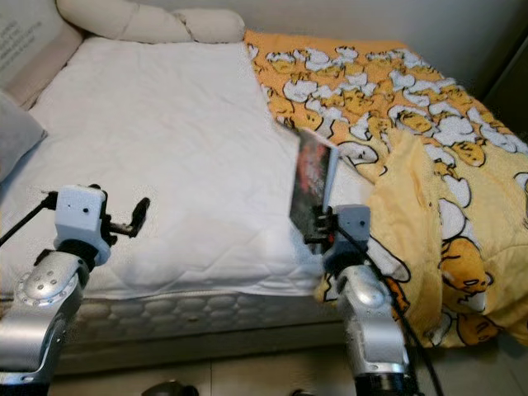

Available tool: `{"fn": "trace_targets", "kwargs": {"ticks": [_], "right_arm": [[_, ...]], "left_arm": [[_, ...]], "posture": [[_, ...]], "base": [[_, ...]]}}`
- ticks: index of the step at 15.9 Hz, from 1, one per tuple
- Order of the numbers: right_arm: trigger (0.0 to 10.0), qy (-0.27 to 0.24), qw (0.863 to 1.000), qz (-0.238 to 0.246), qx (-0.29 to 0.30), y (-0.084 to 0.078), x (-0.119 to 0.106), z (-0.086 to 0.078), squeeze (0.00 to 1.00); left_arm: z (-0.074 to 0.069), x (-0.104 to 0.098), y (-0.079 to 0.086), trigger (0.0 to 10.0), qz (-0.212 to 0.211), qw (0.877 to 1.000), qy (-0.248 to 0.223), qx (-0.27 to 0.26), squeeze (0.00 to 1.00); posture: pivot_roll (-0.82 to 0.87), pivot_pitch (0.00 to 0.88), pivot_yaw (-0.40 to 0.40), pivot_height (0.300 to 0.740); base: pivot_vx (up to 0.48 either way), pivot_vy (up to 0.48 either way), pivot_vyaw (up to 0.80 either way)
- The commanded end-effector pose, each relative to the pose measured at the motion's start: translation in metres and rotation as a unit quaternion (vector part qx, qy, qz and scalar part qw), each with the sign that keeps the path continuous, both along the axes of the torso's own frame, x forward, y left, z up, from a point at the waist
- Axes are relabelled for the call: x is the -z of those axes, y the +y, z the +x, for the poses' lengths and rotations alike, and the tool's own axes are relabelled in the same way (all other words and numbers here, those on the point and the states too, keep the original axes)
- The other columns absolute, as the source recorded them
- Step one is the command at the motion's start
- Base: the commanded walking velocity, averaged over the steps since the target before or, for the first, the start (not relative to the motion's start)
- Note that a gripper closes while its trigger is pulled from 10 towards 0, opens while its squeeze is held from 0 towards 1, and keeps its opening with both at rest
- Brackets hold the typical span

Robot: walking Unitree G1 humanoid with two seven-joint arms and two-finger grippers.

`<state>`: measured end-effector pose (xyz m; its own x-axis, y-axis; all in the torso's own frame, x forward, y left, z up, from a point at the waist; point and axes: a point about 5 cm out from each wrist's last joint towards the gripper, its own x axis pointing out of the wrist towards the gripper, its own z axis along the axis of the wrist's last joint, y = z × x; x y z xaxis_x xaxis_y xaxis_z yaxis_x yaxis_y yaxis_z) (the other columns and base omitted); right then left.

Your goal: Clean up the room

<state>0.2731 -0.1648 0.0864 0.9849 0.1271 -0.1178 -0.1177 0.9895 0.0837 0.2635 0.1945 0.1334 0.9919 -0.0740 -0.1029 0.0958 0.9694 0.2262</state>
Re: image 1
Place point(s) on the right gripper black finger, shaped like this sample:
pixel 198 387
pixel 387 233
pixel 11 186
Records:
pixel 309 229

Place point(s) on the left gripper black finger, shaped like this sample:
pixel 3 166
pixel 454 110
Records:
pixel 140 216

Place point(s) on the dark cover paperback book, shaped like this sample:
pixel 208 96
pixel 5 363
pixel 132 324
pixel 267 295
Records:
pixel 312 177

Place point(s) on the grey fleece pillow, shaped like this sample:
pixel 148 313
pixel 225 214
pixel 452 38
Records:
pixel 18 136

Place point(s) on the yellow cartoon egg blanket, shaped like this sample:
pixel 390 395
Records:
pixel 379 82

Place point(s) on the white quilted mattress bed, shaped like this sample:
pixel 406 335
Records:
pixel 173 140

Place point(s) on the dark robot left foot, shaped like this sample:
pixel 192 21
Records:
pixel 172 388

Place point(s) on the beige printed headboard cushion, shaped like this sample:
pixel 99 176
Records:
pixel 33 49

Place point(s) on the cream long bolster pillow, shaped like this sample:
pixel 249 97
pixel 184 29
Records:
pixel 120 18

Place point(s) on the cream small round pillow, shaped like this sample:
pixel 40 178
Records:
pixel 214 26

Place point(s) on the dark bedside cabinet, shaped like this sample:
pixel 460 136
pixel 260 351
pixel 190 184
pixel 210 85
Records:
pixel 510 95

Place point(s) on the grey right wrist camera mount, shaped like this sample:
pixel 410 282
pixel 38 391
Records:
pixel 352 227

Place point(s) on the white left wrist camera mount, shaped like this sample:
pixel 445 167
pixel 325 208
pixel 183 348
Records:
pixel 81 213

